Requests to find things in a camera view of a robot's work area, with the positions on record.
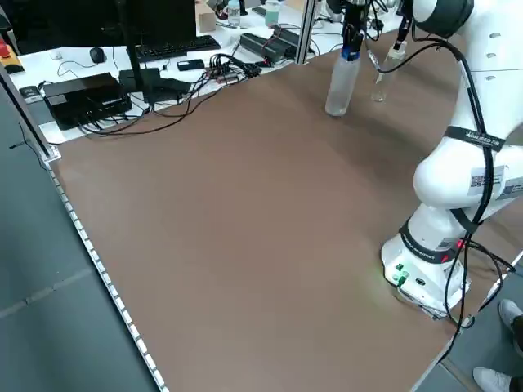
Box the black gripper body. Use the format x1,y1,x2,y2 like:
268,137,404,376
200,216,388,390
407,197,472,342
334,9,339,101
399,6,415,34
344,3,368,37

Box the clear condiment bottle white cap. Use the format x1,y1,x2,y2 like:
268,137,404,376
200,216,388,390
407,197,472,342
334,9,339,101
370,47,406,104

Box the clear drink bottle blue cap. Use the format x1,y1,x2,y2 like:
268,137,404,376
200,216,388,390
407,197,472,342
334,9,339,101
324,47,363,120

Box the small clear plastic bottle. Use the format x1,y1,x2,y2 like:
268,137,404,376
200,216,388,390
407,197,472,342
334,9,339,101
226,0,243,26

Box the black power supply unit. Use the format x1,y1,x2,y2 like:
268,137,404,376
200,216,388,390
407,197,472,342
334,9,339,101
239,32,274,67
270,24,304,59

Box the teal plastic jar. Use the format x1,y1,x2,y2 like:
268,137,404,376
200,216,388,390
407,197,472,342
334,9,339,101
264,0,284,27

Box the black usb hub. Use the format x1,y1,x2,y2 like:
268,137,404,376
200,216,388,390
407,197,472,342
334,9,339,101
203,52,263,83

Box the cardboard box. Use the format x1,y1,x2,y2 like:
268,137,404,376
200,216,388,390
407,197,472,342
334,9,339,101
195,1,217,32

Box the black keyboard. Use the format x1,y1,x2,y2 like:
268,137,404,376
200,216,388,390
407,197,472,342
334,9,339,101
134,34,222,63

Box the black computer monitor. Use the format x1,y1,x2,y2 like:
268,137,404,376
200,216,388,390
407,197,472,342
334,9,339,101
0,0,198,104

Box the black docking box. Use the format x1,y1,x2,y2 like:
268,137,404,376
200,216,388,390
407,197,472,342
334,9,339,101
42,72,133,131

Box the person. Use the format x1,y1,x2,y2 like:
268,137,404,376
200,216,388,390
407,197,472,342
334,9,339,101
472,298,523,392

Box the red emergency stop button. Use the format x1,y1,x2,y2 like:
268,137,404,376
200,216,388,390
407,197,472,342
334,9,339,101
0,38,22,75

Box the aluminium camera post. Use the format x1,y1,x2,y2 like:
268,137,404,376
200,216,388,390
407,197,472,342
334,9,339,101
295,0,319,66

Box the aluminium frame post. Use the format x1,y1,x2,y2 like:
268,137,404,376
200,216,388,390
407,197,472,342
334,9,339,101
0,60,63,163

